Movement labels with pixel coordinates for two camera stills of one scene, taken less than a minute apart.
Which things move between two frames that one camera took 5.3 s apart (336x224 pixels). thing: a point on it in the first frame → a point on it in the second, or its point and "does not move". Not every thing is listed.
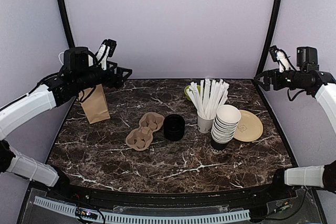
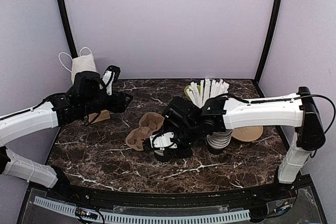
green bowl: [187, 94] does not move
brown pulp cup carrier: [139, 139] does not move
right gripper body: [280, 84] → [186, 153]
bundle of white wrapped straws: [208, 96] does not move
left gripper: [118, 81] → [118, 105]
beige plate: [250, 128] does not move
